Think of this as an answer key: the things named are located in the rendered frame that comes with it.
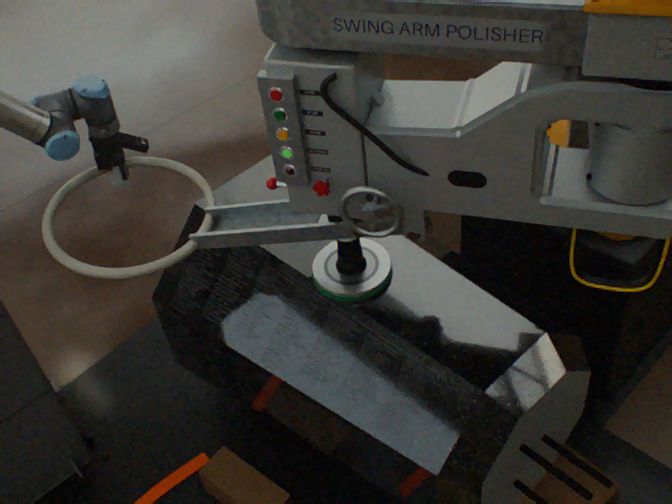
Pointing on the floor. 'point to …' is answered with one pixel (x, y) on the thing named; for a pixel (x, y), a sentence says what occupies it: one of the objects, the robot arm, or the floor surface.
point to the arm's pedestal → (33, 424)
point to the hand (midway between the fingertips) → (128, 180)
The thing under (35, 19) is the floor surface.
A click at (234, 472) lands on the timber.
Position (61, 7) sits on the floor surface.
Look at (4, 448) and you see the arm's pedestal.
